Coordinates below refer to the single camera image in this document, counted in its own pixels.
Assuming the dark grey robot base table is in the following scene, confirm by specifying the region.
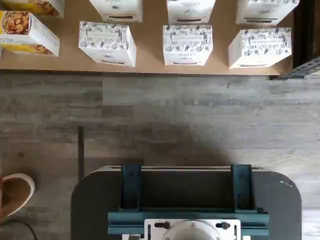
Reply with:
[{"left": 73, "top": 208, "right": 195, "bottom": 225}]
[{"left": 70, "top": 164, "right": 303, "bottom": 240}]

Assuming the wooden shelf board with cartons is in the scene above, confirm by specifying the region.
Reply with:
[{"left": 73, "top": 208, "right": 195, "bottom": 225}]
[{"left": 0, "top": 0, "right": 296, "bottom": 76}]

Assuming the black shelf side beam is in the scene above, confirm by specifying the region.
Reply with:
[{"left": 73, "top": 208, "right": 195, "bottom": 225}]
[{"left": 291, "top": 0, "right": 320, "bottom": 69}]

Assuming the white floral carton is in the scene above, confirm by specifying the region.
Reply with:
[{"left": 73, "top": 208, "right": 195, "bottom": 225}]
[
  {"left": 235, "top": 0, "right": 301, "bottom": 27},
  {"left": 88, "top": 0, "right": 144, "bottom": 24},
  {"left": 162, "top": 24, "right": 214, "bottom": 67},
  {"left": 166, "top": 0, "right": 217, "bottom": 26},
  {"left": 227, "top": 26, "right": 293, "bottom": 70},
  {"left": 78, "top": 20, "right": 137, "bottom": 68}
]

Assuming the white mounting plate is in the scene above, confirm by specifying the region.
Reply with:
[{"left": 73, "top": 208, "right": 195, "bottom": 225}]
[{"left": 144, "top": 218, "right": 242, "bottom": 240}]

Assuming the yellow granola carton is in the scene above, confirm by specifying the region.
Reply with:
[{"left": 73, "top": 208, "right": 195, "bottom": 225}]
[
  {"left": 0, "top": 0, "right": 66, "bottom": 19},
  {"left": 0, "top": 10, "right": 61, "bottom": 58}
]

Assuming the brown white-soled shoe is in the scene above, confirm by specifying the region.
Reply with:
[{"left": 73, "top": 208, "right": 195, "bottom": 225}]
[{"left": 0, "top": 173, "right": 36, "bottom": 217}]

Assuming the teal metal frame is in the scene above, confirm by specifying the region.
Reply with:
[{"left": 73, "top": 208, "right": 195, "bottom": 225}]
[{"left": 107, "top": 163, "right": 270, "bottom": 240}]

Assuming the grey perforated metal post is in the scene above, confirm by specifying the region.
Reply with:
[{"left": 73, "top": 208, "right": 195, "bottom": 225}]
[{"left": 269, "top": 56, "right": 320, "bottom": 81}]

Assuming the black floor cable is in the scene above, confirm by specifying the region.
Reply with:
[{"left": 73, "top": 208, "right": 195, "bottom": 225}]
[{"left": 0, "top": 218, "right": 38, "bottom": 240}]

